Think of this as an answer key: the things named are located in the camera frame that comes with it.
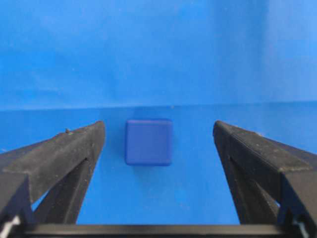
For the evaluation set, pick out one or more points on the blue block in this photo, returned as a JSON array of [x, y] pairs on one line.
[[148, 142]]

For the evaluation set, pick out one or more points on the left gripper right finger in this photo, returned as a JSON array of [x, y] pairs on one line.
[[270, 182]]

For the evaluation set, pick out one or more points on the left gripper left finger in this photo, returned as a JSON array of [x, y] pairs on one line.
[[46, 182]]

